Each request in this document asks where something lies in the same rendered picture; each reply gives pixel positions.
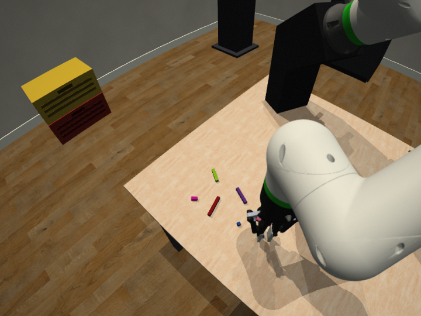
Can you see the dark red rod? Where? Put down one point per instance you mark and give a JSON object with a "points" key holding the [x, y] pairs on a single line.
{"points": [[213, 206]]}

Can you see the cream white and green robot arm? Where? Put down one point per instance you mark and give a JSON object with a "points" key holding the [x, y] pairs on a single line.
{"points": [[355, 227]]}

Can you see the purple rod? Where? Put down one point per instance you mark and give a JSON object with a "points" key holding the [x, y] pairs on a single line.
{"points": [[241, 195]]}

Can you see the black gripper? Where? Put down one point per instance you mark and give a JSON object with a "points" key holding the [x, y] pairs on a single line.
{"points": [[262, 225]]}

